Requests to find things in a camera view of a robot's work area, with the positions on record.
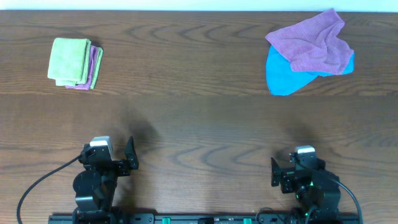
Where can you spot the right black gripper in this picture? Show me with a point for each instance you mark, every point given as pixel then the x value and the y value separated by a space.
pixel 287 177

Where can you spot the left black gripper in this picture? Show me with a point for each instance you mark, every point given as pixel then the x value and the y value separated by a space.
pixel 114 166

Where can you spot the purple microfiber cloth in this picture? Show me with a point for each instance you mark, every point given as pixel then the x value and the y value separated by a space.
pixel 324 26

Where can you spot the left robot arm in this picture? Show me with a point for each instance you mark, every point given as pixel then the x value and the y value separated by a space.
pixel 95 186

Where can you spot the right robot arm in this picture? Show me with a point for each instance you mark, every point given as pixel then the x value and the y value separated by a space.
pixel 315 188

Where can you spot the folded purple cloth in stack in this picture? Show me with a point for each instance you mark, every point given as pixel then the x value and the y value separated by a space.
pixel 92 63

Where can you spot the blue microfiber cloth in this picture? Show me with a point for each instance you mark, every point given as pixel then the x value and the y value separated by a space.
pixel 284 77

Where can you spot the folded green cloth top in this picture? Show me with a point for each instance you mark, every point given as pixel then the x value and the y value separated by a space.
pixel 68 64

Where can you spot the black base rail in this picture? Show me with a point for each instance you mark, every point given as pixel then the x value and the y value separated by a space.
pixel 148 218

